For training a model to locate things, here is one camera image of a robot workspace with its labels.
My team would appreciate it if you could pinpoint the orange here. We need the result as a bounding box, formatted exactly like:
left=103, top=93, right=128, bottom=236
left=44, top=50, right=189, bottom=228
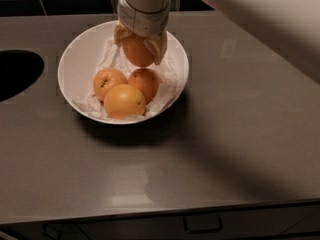
left=128, top=68, right=160, bottom=103
left=104, top=84, right=146, bottom=119
left=93, top=68, right=127, bottom=101
left=120, top=35, right=154, bottom=67

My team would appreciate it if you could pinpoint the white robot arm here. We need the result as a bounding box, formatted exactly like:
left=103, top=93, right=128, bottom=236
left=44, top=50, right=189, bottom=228
left=117, top=0, right=320, bottom=82

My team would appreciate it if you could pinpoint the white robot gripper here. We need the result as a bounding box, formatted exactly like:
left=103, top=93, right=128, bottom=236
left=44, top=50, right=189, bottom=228
left=113, top=0, right=171, bottom=65

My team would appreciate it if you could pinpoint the black drawer handle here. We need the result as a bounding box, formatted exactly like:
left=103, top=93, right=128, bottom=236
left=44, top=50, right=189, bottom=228
left=183, top=214, right=223, bottom=234
left=41, top=223, right=63, bottom=240

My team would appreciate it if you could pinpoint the white ceramic bowl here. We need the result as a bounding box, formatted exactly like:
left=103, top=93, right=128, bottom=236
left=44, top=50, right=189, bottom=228
left=58, top=21, right=189, bottom=125

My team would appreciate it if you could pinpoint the white paper napkin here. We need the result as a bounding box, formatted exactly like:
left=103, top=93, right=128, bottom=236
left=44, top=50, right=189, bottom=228
left=64, top=38, right=182, bottom=124

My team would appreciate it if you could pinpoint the black left drawer handle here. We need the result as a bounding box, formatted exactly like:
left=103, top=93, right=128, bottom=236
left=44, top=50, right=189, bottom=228
left=41, top=223, right=63, bottom=240

